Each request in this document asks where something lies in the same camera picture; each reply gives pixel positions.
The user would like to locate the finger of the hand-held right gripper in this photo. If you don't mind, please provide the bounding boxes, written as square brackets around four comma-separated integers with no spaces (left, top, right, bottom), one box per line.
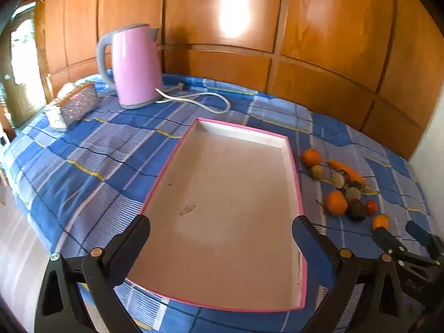
[406,221,444,261]
[374,227,410,261]

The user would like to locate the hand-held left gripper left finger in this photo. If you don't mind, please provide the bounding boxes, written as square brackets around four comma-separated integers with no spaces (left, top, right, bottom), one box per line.
[34,214,151,333]

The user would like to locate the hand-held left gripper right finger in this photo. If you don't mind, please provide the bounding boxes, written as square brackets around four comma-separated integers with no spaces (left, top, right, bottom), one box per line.
[291,215,410,333]

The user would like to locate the medium orange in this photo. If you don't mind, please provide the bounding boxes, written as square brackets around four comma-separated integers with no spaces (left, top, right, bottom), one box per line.
[372,214,390,231]

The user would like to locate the dark brown avocado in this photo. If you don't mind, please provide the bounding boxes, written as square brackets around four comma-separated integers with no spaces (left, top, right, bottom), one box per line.
[348,199,367,221]

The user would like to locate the large orange with stem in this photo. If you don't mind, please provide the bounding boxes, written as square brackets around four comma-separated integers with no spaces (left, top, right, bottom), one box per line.
[316,190,348,216]

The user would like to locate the orange carrot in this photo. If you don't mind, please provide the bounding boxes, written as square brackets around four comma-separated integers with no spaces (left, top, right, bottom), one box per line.
[328,160,367,186]

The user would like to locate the pink-rimmed shallow tray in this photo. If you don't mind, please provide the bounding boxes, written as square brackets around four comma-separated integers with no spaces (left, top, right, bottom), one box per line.
[125,118,308,312]

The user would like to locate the blue plaid blanket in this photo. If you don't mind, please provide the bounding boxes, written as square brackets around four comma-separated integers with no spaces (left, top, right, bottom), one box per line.
[0,73,438,333]

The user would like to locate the small orange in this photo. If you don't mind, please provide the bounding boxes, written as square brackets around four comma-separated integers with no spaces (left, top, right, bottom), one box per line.
[302,149,322,167]

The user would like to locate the silver embossed tissue box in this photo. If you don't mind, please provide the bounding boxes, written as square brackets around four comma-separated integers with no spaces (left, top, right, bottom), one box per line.
[55,81,99,126]

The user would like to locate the white tissue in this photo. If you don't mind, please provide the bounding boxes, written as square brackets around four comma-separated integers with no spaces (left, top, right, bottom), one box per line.
[59,82,83,97]

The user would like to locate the pink electric kettle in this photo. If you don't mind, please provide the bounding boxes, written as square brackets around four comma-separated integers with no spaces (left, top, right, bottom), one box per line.
[96,24,164,110]

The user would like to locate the window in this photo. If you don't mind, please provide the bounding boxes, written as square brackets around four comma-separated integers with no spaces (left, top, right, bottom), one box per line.
[0,2,47,136]

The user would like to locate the white power cable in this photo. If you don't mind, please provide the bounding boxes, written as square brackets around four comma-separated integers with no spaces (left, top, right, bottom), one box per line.
[155,83,231,114]

